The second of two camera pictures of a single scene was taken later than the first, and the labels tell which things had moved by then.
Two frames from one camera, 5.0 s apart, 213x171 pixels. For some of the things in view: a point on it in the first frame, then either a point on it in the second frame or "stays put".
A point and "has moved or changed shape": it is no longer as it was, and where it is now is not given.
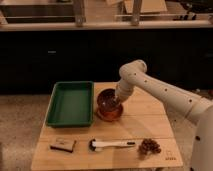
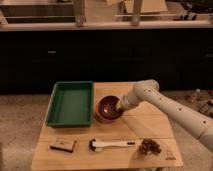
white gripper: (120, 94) -> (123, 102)
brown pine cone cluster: (149, 146) stays put
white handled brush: (94, 145) stays put
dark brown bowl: (107, 101) has moved or changed shape
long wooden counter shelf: (49, 26) stays put
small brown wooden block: (63, 145) stays put
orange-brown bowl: (113, 115) -> (105, 119)
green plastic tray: (71, 105) stays put
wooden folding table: (143, 139) stays put
